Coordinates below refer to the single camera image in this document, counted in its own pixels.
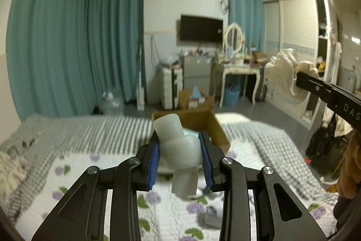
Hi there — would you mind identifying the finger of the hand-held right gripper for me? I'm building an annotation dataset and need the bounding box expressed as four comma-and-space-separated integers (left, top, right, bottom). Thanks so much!
296, 72, 337, 106

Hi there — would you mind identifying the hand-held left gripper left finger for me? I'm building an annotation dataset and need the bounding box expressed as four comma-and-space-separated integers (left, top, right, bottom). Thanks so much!
32, 132, 161, 241

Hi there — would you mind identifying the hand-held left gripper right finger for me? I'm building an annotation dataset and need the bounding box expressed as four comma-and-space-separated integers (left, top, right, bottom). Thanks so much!
198, 131, 337, 241

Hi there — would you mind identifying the cream white cloth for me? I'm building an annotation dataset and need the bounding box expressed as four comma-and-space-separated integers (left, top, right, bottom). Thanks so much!
264, 48, 320, 103

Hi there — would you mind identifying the person's right forearm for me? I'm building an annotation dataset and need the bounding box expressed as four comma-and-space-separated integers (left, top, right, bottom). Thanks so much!
333, 129, 361, 241

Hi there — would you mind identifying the black bag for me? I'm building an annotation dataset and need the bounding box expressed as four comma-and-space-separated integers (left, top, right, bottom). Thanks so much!
305, 125, 340, 159

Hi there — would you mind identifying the small white item on bed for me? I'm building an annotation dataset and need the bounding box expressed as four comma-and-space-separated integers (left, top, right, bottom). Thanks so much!
204, 205, 224, 228

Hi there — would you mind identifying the white sliding wardrobe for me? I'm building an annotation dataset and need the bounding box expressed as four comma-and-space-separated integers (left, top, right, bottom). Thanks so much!
263, 0, 338, 129

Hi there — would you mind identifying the cardboard box with goods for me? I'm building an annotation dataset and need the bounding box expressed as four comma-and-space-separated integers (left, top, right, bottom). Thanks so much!
178, 87, 215, 110

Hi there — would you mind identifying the white floral quilt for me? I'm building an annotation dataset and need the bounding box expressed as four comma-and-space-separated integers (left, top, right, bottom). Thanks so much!
15, 142, 338, 241

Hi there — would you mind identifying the floral and gingham bed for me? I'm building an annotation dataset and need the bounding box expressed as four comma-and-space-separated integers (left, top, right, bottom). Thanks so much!
0, 113, 339, 226

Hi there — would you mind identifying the blue plastic basket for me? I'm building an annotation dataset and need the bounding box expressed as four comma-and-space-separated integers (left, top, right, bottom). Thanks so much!
224, 85, 241, 108

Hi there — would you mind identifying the clear plastic water jug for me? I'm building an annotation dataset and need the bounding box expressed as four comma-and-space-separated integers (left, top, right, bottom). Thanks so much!
102, 91, 125, 118

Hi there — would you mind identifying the white dressing table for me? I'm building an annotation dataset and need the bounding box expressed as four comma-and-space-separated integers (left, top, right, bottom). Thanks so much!
213, 59, 267, 108

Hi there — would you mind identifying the white suitcase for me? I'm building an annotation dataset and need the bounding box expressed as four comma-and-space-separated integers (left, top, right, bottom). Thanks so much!
160, 66, 184, 111

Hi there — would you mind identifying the white upright pole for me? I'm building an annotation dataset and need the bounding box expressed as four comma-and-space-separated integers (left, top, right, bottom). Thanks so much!
137, 40, 146, 111

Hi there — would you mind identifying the oval vanity mirror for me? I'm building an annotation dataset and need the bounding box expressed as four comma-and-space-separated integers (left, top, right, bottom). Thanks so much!
222, 22, 246, 57

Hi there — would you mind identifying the small grey refrigerator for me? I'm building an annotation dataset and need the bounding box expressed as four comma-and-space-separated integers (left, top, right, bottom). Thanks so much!
180, 55, 213, 95

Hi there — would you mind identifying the narrow teal curtain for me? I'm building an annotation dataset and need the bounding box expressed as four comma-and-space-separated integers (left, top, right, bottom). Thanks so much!
227, 0, 266, 53

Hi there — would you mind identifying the teal corner curtain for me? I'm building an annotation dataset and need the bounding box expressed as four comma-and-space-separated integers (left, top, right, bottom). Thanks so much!
86, 0, 146, 103

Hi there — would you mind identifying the patterned pillow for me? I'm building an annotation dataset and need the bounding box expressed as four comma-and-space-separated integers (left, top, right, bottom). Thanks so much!
0, 151, 32, 203

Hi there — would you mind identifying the wide teal curtain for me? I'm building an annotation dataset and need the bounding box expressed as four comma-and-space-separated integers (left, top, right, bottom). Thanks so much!
6, 0, 92, 121

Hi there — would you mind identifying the black wall television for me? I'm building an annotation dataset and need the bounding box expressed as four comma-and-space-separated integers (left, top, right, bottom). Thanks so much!
179, 14, 224, 44

